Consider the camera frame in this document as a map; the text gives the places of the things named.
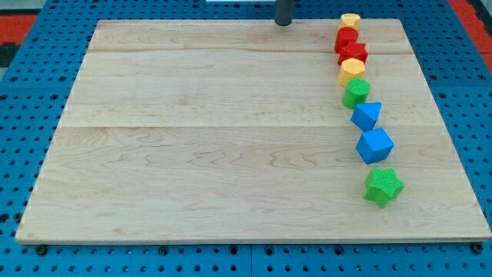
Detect yellow hexagon block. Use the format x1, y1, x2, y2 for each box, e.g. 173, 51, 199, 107
338, 58, 366, 86

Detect red cylinder block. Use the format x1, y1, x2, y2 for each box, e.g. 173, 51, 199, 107
334, 27, 358, 53

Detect green star block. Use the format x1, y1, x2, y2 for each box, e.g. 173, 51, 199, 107
363, 168, 405, 209

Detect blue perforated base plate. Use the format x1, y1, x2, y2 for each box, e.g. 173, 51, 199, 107
1, 0, 491, 276

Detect grey cylindrical robot arm tip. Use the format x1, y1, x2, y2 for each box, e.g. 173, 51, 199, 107
274, 0, 294, 27

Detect yellow heart block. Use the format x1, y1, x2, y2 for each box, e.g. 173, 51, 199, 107
339, 13, 361, 29

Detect red star block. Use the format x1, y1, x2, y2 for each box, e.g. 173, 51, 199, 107
337, 42, 368, 65

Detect blue triangle block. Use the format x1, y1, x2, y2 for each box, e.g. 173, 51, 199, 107
351, 102, 382, 132

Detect light wooden board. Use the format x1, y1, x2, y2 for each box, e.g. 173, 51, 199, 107
15, 18, 491, 245

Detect green cylinder block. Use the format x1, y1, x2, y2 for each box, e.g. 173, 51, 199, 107
342, 78, 371, 109

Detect blue cube block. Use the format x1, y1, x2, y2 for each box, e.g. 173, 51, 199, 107
355, 128, 394, 164

